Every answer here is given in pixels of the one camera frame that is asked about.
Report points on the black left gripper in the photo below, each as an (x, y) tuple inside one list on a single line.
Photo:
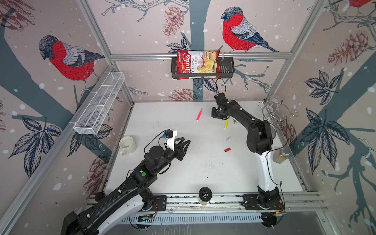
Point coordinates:
[(180, 152)]

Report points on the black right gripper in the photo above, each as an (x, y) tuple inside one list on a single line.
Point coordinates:
[(214, 116)]

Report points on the yellow highlighter pen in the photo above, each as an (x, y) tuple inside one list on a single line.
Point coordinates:
[(226, 124)]

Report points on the pink highlighter pen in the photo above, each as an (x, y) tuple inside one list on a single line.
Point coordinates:
[(199, 115)]

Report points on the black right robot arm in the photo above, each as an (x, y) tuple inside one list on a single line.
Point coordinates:
[(259, 141)]

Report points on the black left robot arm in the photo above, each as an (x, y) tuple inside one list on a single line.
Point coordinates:
[(129, 197)]

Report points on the white ceramic mug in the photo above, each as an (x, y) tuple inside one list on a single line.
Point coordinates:
[(127, 145)]

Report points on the chrome spiral glass holder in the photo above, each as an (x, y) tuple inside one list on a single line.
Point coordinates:
[(278, 114)]

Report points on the red cassava chips bag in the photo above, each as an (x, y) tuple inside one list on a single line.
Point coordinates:
[(194, 62)]

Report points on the glass spice jar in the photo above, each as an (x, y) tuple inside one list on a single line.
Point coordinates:
[(281, 155)]

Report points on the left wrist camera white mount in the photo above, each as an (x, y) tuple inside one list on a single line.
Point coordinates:
[(169, 136)]

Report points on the black wire wall basket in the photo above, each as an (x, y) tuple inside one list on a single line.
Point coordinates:
[(226, 66)]

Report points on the black round knob on rail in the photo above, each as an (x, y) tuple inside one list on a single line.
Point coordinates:
[(205, 195)]

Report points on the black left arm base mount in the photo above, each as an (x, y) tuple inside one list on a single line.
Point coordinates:
[(157, 204)]

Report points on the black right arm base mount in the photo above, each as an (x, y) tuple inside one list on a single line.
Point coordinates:
[(262, 202)]

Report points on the white wire mesh shelf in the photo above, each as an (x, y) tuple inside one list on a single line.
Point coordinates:
[(95, 113)]

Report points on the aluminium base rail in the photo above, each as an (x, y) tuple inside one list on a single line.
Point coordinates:
[(238, 202)]

